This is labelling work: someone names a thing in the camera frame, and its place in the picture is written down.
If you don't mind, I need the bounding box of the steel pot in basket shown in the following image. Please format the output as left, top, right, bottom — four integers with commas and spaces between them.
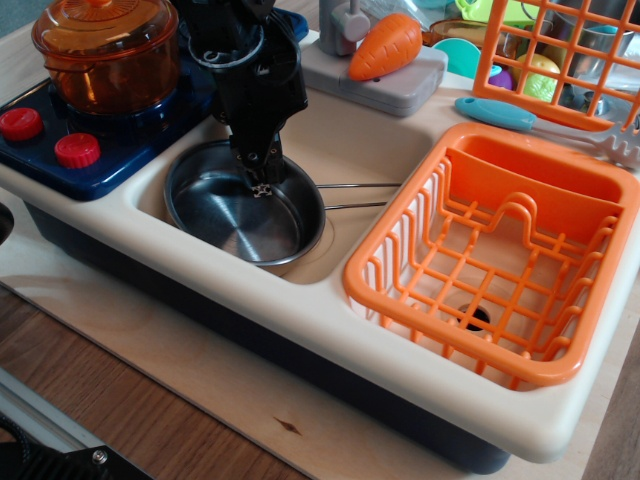
527, 1, 639, 125

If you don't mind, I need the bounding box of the black cable bottom left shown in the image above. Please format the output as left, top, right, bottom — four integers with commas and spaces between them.
0, 414, 36, 480

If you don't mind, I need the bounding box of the lime green toy cup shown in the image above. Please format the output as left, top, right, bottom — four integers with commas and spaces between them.
454, 0, 539, 27

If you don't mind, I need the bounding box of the red stove knob left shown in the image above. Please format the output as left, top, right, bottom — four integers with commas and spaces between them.
0, 107, 44, 142

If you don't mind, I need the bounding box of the teal handled pasta spoon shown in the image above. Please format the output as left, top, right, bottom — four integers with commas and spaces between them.
454, 97, 639, 171

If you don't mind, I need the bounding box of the red stove knob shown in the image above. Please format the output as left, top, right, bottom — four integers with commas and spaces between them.
0, 107, 44, 142
54, 133, 101, 169

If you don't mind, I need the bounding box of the yellow green toy vegetable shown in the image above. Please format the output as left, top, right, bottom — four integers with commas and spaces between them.
512, 54, 560, 103

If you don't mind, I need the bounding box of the teal plastic bowl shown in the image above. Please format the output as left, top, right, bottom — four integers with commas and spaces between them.
433, 38, 481, 79

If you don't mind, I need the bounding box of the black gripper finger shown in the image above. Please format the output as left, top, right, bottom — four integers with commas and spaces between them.
230, 137, 273, 198
260, 132, 286, 184

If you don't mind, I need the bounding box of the orange plastic drying rack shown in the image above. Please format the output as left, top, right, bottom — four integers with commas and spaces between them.
343, 122, 639, 390

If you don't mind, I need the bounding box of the orange transparent pot with lid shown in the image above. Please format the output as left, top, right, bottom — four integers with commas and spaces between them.
31, 0, 180, 115

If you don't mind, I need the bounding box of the blue toy stove top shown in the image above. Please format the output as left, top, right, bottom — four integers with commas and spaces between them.
1, 1, 307, 201

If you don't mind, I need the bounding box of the red stove knob right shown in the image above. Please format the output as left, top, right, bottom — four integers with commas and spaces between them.
54, 133, 101, 169

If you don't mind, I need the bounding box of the grey toy faucet base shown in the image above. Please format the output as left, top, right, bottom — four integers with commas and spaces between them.
302, 1, 448, 117

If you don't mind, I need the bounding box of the black bracket with screw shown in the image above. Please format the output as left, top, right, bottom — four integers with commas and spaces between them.
19, 446, 151, 479

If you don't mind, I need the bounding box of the stainless steel pan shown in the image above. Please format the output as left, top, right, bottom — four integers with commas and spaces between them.
163, 140, 399, 269

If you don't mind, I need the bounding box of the orange toy carrot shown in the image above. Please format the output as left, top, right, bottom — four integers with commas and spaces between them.
347, 13, 423, 81

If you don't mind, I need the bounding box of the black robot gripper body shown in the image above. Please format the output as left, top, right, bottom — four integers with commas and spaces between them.
174, 1, 307, 168

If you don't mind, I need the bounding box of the cream toy sink unit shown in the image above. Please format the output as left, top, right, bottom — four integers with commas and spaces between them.
1, 73, 639, 463

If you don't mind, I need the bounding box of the purple toy piece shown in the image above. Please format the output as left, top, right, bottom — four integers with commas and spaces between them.
488, 65, 516, 91

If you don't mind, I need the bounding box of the orange plastic grid basket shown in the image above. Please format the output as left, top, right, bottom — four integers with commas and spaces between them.
473, 1, 639, 131

